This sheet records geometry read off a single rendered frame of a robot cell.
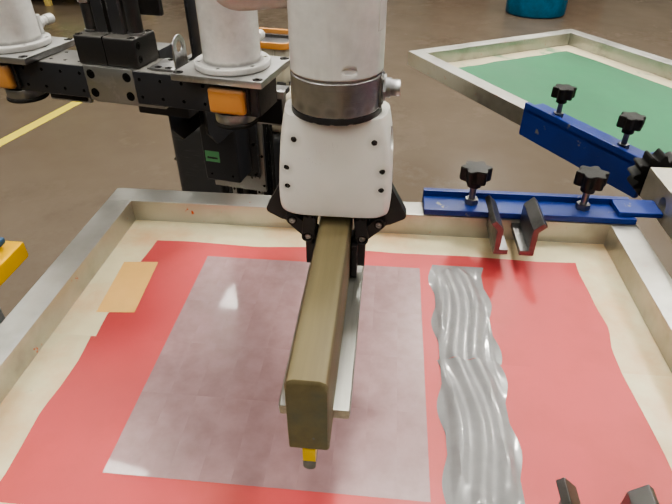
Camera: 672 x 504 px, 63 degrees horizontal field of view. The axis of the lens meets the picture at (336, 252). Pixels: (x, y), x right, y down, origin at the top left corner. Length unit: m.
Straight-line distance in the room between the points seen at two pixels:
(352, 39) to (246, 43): 0.52
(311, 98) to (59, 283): 0.44
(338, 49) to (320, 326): 0.20
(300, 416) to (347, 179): 0.20
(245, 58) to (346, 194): 0.49
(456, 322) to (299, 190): 0.28
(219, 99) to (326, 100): 0.52
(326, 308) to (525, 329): 0.34
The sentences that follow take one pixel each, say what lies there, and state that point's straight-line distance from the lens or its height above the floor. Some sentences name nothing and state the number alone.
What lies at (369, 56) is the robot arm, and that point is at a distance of 0.43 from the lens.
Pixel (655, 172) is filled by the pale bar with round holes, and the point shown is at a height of 1.04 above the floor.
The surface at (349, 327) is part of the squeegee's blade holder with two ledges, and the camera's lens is 0.49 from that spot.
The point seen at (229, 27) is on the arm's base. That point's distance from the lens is 0.91.
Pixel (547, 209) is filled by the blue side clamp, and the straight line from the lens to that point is 0.85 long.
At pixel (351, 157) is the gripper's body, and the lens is 0.46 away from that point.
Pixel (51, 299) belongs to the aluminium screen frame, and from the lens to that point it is 0.73.
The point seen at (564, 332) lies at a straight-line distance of 0.71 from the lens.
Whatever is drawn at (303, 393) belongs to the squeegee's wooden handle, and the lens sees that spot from 0.38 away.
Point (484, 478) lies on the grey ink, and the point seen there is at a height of 0.96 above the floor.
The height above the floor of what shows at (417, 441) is 0.96.
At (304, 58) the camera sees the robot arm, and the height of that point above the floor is 1.29.
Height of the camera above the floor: 1.41
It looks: 36 degrees down
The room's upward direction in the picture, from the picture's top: straight up
